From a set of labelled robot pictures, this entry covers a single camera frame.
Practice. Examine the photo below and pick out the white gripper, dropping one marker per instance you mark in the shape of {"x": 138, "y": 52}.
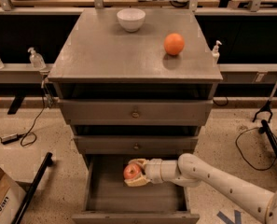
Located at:
{"x": 153, "y": 171}

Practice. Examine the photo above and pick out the red apple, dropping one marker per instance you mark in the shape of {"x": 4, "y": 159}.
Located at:
{"x": 131, "y": 171}

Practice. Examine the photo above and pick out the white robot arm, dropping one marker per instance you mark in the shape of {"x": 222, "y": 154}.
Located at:
{"x": 189, "y": 170}

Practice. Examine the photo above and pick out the grey open bottom drawer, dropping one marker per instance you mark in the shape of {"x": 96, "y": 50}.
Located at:
{"x": 108, "y": 200}

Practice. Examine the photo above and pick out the grey middle drawer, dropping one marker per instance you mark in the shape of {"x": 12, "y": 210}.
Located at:
{"x": 136, "y": 145}

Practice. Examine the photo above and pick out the grey wooden drawer cabinet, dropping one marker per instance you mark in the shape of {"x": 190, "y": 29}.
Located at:
{"x": 102, "y": 61}

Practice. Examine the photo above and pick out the grey top drawer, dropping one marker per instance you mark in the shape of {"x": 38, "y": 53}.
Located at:
{"x": 135, "y": 112}

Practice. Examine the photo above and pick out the black bar on floor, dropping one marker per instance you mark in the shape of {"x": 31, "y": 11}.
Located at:
{"x": 47, "y": 162}

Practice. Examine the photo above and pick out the orange fruit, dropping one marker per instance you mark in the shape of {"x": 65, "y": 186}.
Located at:
{"x": 174, "y": 44}

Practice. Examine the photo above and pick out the black stand leg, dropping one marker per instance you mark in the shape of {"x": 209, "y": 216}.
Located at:
{"x": 274, "y": 146}

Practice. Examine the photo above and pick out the cardboard box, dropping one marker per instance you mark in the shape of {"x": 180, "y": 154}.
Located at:
{"x": 11, "y": 196}

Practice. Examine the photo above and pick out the white sanitizer pump bottle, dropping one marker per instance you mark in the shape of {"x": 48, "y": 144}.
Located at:
{"x": 215, "y": 50}

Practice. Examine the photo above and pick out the white ceramic bowl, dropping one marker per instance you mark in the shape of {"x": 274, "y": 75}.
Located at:
{"x": 131, "y": 19}

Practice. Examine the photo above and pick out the clear sanitizer pump bottle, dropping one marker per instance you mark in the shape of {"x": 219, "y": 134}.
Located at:
{"x": 36, "y": 59}

